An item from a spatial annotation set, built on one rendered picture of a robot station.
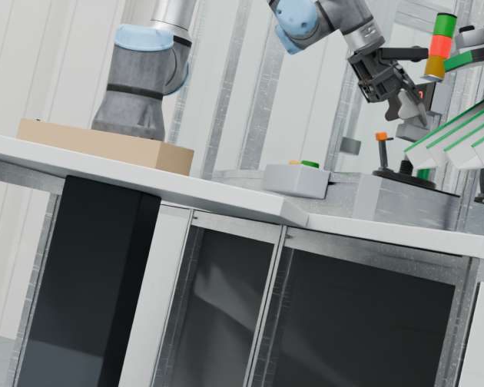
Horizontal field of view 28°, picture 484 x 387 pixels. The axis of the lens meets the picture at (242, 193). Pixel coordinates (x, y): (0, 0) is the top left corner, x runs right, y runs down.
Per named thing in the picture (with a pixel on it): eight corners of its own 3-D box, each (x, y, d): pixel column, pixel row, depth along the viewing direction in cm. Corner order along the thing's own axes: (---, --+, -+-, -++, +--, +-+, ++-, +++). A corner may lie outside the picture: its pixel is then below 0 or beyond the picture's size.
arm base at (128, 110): (80, 128, 188) (88, 78, 188) (103, 133, 203) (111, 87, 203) (154, 140, 186) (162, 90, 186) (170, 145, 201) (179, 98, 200)
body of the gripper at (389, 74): (369, 106, 207) (342, 58, 205) (399, 86, 209) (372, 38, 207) (385, 104, 200) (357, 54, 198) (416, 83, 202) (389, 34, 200)
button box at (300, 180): (293, 192, 196) (300, 163, 196) (260, 189, 216) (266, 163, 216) (324, 200, 198) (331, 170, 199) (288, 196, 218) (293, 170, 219)
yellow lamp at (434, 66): (429, 74, 226) (434, 54, 226) (419, 76, 231) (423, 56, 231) (448, 80, 228) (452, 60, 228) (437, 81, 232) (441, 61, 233)
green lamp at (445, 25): (439, 33, 226) (442, 13, 227) (428, 36, 231) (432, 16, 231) (456, 39, 228) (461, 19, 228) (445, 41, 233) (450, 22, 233)
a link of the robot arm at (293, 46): (267, 19, 196) (314, -9, 194) (275, 29, 207) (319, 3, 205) (286, 52, 195) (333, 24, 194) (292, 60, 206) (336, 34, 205)
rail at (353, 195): (350, 223, 184) (363, 167, 184) (217, 203, 268) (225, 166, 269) (376, 228, 186) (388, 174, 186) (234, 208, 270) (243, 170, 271)
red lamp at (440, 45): (434, 54, 226) (439, 34, 226) (423, 56, 231) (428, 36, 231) (452, 59, 228) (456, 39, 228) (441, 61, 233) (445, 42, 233)
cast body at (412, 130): (403, 136, 203) (412, 104, 204) (394, 137, 208) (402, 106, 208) (437, 147, 206) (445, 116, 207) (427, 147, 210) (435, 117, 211)
